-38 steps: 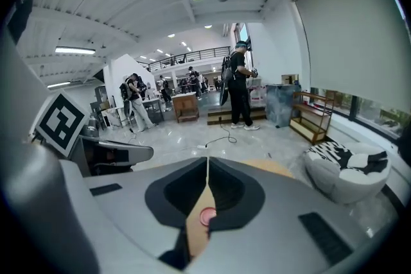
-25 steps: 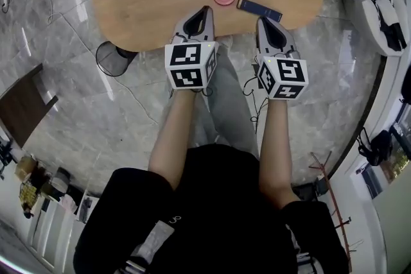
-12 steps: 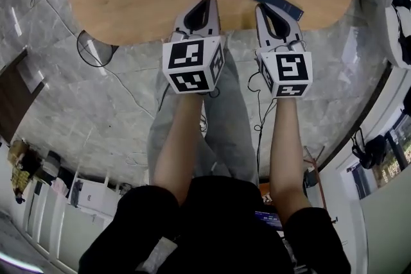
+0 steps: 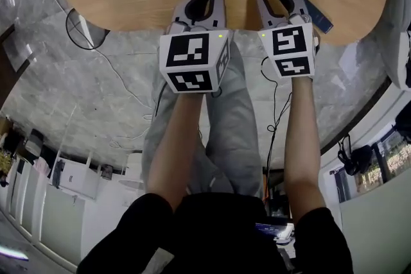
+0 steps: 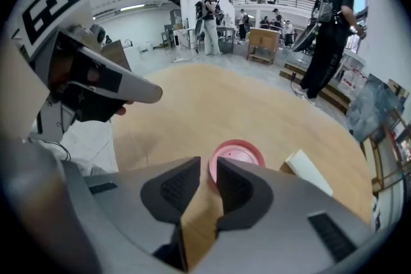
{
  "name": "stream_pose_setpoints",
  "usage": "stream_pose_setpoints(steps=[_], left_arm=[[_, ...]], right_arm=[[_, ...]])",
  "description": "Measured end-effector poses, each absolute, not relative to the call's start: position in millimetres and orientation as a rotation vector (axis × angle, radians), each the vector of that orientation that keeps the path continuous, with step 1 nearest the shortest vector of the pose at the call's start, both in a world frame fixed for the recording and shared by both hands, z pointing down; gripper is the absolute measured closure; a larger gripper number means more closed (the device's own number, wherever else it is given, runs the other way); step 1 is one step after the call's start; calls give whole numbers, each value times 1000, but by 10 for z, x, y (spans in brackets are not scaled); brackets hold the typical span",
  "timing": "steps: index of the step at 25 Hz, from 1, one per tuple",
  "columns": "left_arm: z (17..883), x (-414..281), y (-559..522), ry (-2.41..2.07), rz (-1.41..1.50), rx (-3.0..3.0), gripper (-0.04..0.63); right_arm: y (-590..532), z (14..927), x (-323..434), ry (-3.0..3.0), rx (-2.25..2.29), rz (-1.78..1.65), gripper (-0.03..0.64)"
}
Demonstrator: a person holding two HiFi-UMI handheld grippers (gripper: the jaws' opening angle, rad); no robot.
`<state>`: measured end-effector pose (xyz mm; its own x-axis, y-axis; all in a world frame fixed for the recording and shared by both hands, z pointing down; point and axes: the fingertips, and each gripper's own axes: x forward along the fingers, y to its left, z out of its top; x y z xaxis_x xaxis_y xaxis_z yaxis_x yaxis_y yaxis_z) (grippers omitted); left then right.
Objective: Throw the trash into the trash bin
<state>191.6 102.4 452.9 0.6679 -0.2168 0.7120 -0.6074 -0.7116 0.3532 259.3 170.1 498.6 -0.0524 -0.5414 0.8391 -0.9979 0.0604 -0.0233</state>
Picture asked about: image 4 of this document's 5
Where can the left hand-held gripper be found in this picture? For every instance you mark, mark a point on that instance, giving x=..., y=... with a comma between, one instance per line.
x=187, y=51

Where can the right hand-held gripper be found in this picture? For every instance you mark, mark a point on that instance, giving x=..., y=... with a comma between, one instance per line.
x=289, y=41

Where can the dark blue box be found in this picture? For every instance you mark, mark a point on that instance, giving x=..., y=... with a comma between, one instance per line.
x=318, y=17

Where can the black mesh waste bin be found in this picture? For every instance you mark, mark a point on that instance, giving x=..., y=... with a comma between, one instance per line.
x=98, y=37

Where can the person's left forearm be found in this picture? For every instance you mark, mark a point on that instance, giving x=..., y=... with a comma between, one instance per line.
x=173, y=154

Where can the person's right forearm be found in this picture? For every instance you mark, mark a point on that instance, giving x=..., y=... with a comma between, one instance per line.
x=302, y=154

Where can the person's grey trousers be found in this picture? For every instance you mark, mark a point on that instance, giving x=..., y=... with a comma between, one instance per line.
x=234, y=125

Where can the black backpack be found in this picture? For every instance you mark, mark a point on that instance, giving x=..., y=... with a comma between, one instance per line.
x=359, y=158

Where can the white storage box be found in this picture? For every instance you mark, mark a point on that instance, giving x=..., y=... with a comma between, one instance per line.
x=80, y=178

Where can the blue screen device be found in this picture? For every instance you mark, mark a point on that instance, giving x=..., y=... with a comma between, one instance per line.
x=273, y=229

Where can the person's black shirt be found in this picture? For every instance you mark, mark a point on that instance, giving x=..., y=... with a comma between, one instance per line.
x=218, y=234

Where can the yellow flower plant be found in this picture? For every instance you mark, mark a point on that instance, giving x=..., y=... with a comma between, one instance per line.
x=4, y=163

